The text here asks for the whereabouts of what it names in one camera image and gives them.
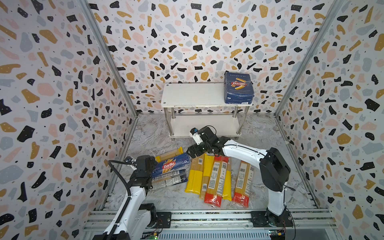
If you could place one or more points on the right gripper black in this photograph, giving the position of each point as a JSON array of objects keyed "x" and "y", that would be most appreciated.
[{"x": 196, "y": 148}]

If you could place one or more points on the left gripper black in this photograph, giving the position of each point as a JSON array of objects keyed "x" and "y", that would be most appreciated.
[{"x": 151, "y": 163}]

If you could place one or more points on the blue Barilla spaghetti box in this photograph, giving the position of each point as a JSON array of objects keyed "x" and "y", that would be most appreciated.
[{"x": 176, "y": 163}]

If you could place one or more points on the blue Barilla penne box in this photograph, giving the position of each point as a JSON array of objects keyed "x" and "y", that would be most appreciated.
[{"x": 238, "y": 89}]

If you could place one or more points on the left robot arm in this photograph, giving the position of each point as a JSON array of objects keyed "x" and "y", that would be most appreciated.
[{"x": 133, "y": 216}]

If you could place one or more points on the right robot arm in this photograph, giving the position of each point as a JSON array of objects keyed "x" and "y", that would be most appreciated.
[{"x": 274, "y": 169}]

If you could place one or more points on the white two-tier shelf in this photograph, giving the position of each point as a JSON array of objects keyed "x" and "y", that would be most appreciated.
[{"x": 198, "y": 97}]

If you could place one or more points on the yellow spaghetti bag left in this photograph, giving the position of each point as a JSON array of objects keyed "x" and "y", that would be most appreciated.
[{"x": 169, "y": 155}]

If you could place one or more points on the yellow spaghetti bag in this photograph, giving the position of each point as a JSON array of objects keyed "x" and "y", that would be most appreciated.
[
  {"x": 194, "y": 184},
  {"x": 208, "y": 165},
  {"x": 169, "y": 155}
]

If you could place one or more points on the yellow spaghetti bag behind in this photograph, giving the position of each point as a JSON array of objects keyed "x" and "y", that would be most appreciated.
[{"x": 208, "y": 165}]

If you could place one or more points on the clear blue-end spaghetti bag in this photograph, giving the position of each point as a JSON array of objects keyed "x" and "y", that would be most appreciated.
[{"x": 169, "y": 179}]

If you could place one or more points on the red-end spaghetti bag centre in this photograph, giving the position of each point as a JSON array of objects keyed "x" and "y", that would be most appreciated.
[{"x": 216, "y": 183}]

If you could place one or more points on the red-end spaghetti bag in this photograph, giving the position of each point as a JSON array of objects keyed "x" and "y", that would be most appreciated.
[
  {"x": 244, "y": 184},
  {"x": 216, "y": 183}
]

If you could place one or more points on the red-end spaghetti bag right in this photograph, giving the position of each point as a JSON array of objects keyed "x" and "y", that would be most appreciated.
[{"x": 244, "y": 184}]

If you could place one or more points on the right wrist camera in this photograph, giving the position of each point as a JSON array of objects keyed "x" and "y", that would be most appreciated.
[{"x": 194, "y": 133}]

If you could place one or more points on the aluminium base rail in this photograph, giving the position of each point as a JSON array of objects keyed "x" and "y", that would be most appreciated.
[{"x": 300, "y": 224}]

